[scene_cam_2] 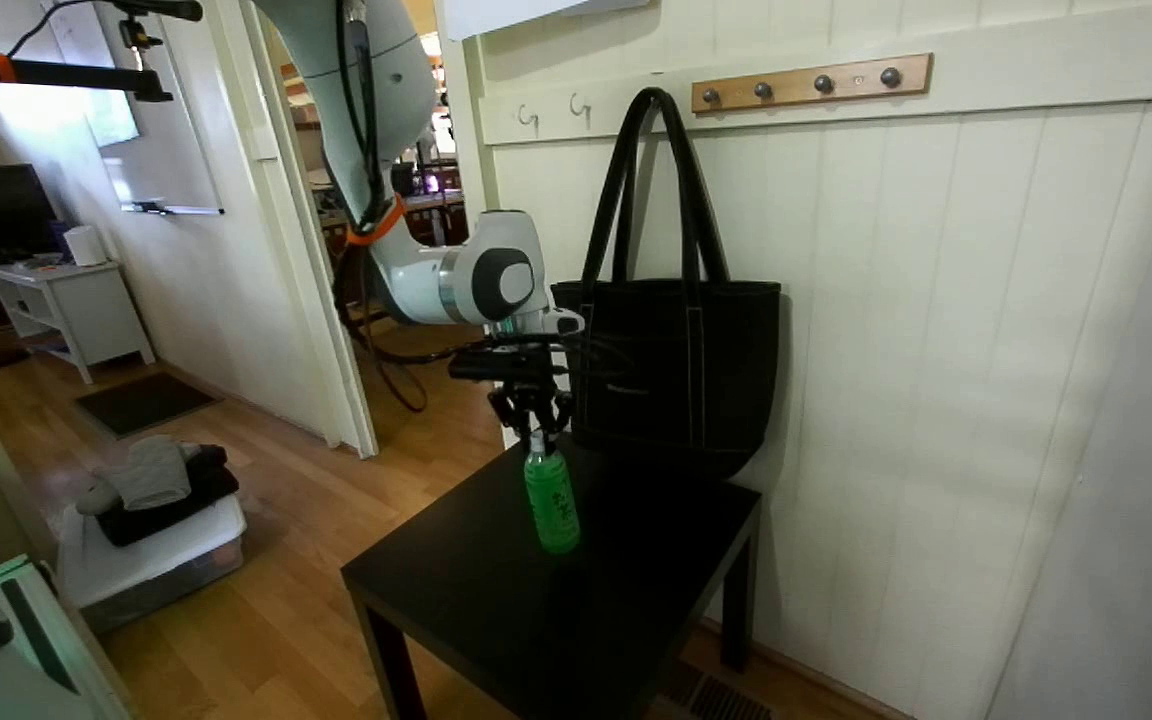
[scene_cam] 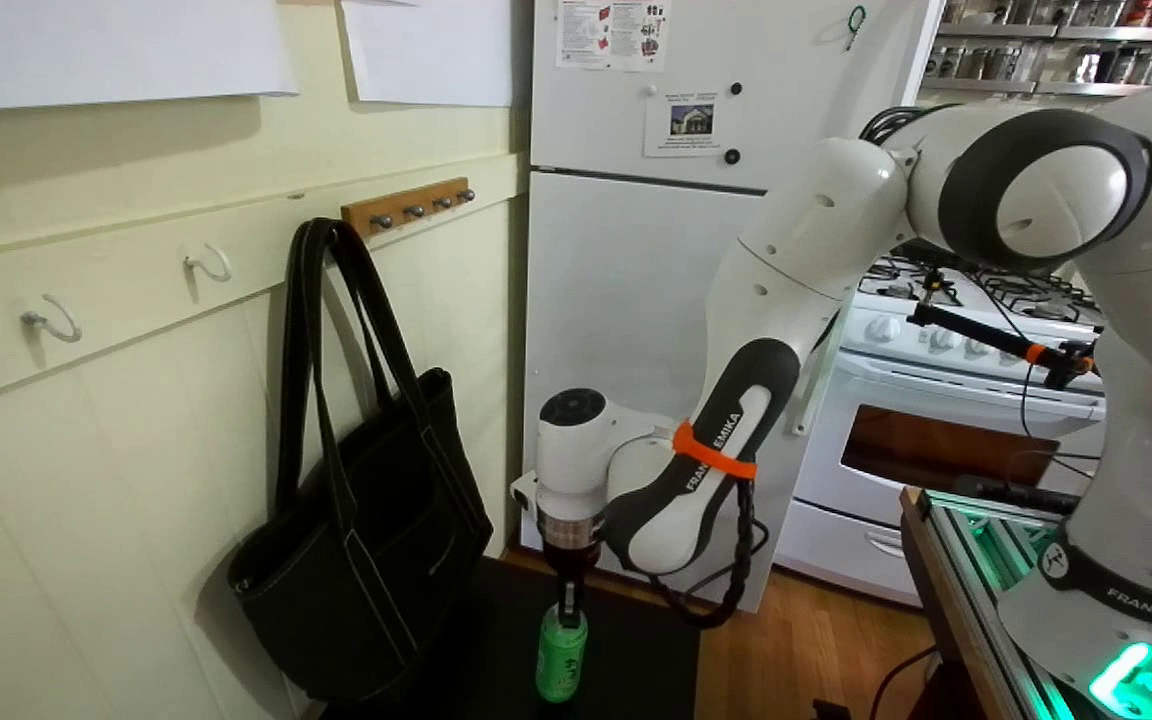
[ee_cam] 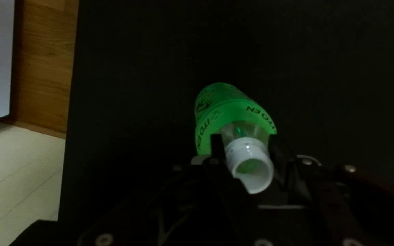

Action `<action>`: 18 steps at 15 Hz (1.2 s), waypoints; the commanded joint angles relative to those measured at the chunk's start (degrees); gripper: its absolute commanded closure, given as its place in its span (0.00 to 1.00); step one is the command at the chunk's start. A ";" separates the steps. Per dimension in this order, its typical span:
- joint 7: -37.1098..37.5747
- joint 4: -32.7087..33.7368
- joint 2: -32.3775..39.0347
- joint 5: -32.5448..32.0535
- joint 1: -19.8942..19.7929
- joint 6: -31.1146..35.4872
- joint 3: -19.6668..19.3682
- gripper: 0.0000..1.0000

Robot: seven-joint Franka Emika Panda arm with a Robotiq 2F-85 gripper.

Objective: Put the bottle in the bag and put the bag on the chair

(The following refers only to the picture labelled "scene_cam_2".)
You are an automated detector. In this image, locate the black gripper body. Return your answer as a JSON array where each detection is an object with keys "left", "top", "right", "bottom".
[{"left": 447, "top": 333, "right": 590, "bottom": 403}]

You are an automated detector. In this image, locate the green plastic bottle white cap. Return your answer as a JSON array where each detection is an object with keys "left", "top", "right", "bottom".
[{"left": 521, "top": 421, "right": 583, "bottom": 560}]

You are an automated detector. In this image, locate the black tote bag white stitching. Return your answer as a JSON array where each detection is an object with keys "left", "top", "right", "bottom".
[{"left": 548, "top": 85, "right": 783, "bottom": 478}]

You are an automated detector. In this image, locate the black square table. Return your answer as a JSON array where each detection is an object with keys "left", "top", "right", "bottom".
[{"left": 340, "top": 430, "right": 765, "bottom": 720}]

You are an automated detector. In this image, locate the dark floor vent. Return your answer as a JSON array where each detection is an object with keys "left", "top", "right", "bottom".
[{"left": 660, "top": 662, "right": 776, "bottom": 720}]

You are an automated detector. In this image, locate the black folded cloth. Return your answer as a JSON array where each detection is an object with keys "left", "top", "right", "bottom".
[{"left": 90, "top": 440, "right": 243, "bottom": 552}]

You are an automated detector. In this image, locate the grey folded cloth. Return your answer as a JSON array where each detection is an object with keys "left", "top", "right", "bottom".
[{"left": 76, "top": 437, "right": 197, "bottom": 514}]

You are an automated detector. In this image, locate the dark floor mat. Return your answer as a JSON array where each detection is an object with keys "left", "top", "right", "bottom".
[{"left": 71, "top": 369, "right": 218, "bottom": 440}]

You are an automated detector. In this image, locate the white low storage box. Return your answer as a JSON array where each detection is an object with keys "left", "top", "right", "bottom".
[{"left": 46, "top": 456, "right": 250, "bottom": 630}]

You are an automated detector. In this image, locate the wooden coat rack board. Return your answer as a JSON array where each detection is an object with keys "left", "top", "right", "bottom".
[{"left": 689, "top": 47, "right": 935, "bottom": 121}]

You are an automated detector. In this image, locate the white side table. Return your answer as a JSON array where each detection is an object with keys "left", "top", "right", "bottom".
[{"left": 0, "top": 255, "right": 156, "bottom": 388}]

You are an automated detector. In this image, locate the small white box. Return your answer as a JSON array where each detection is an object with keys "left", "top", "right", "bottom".
[{"left": 59, "top": 221, "right": 112, "bottom": 268}]

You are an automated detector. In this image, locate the white and green case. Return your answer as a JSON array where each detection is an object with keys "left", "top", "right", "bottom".
[{"left": 0, "top": 552, "right": 136, "bottom": 720}]

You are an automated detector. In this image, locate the black boom bar orange clamp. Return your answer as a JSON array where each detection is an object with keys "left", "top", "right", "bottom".
[{"left": 0, "top": 47, "right": 175, "bottom": 102}]

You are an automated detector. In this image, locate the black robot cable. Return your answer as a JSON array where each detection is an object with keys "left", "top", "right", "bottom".
[{"left": 330, "top": 244, "right": 470, "bottom": 421}]

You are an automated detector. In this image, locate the white door frame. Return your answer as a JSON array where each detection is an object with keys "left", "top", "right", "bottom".
[{"left": 243, "top": 29, "right": 379, "bottom": 460}]

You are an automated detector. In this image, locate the white wall board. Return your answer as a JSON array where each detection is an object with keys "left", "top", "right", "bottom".
[{"left": 90, "top": 36, "right": 229, "bottom": 221}]

